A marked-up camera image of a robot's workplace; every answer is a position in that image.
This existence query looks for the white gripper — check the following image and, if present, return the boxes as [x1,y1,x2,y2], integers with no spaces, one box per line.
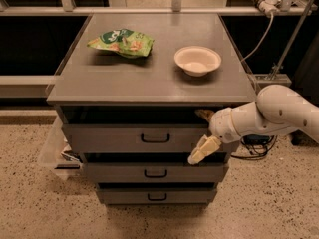
[187,108,240,165]

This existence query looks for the grey top drawer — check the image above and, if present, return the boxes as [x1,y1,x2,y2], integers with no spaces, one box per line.
[62,124,209,153]

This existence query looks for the grey drawer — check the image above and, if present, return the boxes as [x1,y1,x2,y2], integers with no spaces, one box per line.
[97,188,217,205]
[62,124,209,153]
[84,163,228,183]

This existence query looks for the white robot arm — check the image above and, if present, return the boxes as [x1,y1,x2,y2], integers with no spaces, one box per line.
[187,85,319,165]

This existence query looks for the grey drawer cabinet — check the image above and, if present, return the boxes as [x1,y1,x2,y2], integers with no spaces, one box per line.
[48,14,255,191]

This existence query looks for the grey bottom drawer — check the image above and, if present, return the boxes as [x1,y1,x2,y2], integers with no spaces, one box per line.
[97,188,217,205]

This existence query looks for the grey middle drawer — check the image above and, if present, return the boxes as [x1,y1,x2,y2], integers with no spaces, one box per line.
[84,163,228,183]

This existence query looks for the white paper bowl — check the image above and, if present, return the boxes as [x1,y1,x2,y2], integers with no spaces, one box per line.
[174,46,221,77]

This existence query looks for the metal support rod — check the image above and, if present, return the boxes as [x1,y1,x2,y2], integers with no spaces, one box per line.
[266,0,315,81]

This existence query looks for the green chip bag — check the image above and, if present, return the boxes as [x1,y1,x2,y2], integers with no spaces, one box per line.
[87,29,155,59]

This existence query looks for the grey power strip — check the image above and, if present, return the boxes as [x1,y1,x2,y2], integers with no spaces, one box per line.
[252,0,280,14]

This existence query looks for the clear plastic storage bin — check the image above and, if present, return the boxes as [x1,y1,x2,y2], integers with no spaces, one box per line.
[37,118,83,180]

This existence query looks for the black cable bundle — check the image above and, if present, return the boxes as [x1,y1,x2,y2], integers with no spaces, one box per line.
[230,134,278,160]

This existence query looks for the white power cable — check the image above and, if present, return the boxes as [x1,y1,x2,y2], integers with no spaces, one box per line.
[240,11,275,64]

